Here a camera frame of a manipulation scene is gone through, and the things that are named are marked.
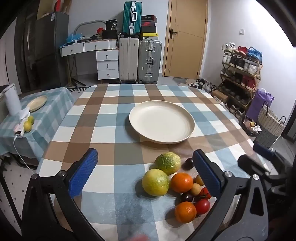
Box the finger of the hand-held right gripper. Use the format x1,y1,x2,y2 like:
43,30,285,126
253,142,275,161
237,154,271,177

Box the small cream plate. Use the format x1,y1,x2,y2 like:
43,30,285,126
26,95,48,112

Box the red tomato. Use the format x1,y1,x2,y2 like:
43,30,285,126
200,187,212,200
194,199,211,215

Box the white cable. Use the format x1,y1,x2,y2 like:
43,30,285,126
13,136,38,174

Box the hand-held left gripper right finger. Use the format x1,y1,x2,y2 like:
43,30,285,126
185,149,270,241

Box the orange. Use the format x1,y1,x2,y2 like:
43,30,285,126
174,201,197,224
171,173,194,193

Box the pile of loose shoes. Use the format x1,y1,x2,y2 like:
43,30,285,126
187,77,218,92

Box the brown cardboard box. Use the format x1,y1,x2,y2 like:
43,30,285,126
211,90,228,103

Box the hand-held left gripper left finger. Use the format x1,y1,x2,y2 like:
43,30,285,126
21,148,104,241

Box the green striped citrus fruit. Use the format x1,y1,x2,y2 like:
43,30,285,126
154,152,181,176

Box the rows of shoes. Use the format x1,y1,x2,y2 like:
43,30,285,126
219,42,263,114

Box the metal shoe rack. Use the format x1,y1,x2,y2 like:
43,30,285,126
218,51,263,114

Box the white woven basket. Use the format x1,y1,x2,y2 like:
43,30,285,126
253,104,286,149

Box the white desk with drawers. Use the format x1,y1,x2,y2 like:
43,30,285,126
60,38,120,81

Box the grey refrigerator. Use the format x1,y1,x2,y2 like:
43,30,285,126
14,11,70,91

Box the black basket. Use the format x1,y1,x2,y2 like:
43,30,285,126
239,115,262,137

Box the blue plastic bag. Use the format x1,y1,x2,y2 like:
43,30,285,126
66,33,83,44

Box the silver suitcase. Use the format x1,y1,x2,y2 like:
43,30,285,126
138,39,162,84

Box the yellow citrus fruit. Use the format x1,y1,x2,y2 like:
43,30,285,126
142,169,170,197

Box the teal suitcase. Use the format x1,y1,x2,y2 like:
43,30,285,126
122,1,143,37

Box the beige suitcase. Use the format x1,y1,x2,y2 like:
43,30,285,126
118,37,139,83

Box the black bag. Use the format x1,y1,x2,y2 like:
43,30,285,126
101,29,120,40

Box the black printed box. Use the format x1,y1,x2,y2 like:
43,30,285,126
106,19,118,31

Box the blue checked side cloth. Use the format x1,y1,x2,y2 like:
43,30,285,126
0,87,75,161

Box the large cream plate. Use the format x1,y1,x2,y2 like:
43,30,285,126
129,100,195,144

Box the wooden door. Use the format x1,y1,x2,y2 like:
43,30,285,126
162,0,209,80

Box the white cylindrical container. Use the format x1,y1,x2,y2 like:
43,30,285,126
2,84,23,116

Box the curved metal frame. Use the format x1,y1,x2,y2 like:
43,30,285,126
74,20,107,36

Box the purple bag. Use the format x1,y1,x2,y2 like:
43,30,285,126
246,88,275,121

